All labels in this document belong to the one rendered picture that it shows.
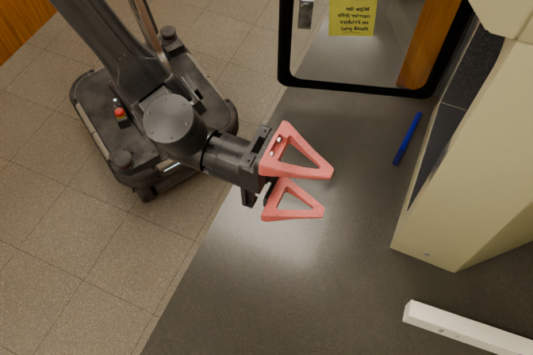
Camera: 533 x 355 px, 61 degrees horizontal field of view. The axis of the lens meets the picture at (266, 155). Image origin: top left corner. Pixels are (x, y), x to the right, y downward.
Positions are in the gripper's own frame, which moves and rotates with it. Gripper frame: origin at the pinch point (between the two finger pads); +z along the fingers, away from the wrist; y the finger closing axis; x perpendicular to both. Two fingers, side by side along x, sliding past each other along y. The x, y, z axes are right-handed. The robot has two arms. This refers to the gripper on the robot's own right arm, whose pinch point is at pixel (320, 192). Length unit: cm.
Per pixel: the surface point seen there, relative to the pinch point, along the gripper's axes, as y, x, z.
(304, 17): -2.3, 30.7, -13.9
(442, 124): -18.6, 32.3, 13.5
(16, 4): -99, 92, -184
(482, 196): -2.6, 8.9, 18.3
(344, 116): -26.1, 33.0, -4.4
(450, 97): -16.8, 37.4, 13.1
